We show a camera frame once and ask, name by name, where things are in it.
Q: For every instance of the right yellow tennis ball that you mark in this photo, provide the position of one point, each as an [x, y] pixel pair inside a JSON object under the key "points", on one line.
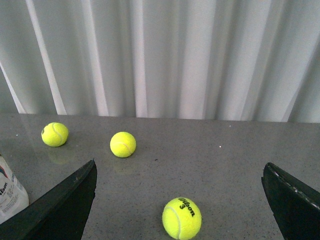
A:
{"points": [[123, 144]]}

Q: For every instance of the white pleated curtain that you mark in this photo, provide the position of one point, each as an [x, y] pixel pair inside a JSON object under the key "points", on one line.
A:
{"points": [[238, 60]]}

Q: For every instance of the Wilson tennis ball can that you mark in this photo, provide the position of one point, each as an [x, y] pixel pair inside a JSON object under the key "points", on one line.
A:
{"points": [[13, 196]]}

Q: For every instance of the middle yellow Wilson tennis ball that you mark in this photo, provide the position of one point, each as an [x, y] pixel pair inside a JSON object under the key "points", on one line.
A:
{"points": [[55, 134]]}

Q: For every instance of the near right Wilson tennis ball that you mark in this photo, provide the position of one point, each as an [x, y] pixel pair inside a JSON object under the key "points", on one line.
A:
{"points": [[181, 218]]}

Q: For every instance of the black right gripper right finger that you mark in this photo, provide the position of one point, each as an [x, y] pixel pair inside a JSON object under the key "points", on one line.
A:
{"points": [[295, 205]]}

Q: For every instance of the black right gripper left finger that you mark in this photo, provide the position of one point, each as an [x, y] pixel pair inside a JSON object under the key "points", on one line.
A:
{"points": [[60, 214]]}

